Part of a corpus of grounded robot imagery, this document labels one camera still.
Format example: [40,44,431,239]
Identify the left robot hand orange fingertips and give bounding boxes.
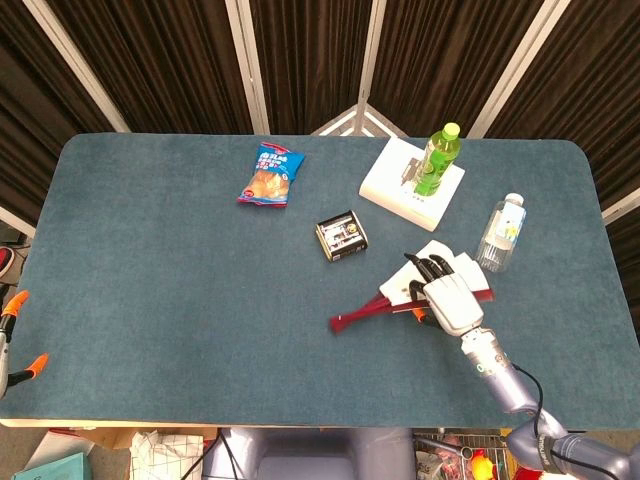
[0,289,50,399]

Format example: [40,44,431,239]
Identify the right robot hand orange thumb tip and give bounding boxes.
[403,252,485,337]

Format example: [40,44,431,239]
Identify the red and white paper fan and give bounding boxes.
[329,239,496,335]

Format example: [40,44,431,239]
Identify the purple grey robot base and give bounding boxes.
[202,427,416,480]

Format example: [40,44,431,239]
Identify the clear water bottle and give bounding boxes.
[473,192,527,274]

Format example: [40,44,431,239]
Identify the black and gold tin box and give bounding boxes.
[314,209,370,263]

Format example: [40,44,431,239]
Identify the white flat box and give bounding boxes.
[358,136,466,233]

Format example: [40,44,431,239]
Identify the green drink bottle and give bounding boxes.
[413,122,462,197]

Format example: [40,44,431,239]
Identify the white paper with red print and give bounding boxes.
[27,428,97,464]

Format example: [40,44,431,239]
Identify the blue felt table cover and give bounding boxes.
[0,132,640,432]

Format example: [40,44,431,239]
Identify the yellow toy duck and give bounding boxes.
[470,448,497,480]

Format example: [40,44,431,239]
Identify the teal cardboard box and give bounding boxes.
[13,451,94,480]

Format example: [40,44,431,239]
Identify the white checked cloth bag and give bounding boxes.
[128,430,205,480]

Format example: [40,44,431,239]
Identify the blue snack bag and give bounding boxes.
[236,141,306,209]

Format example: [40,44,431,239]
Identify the brown curtain partition screen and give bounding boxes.
[0,0,640,241]

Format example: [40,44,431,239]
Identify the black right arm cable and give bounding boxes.
[508,363,640,474]

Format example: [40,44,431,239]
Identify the metal wire basket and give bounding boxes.
[413,430,519,480]

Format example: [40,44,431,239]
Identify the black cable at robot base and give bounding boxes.
[213,429,242,480]

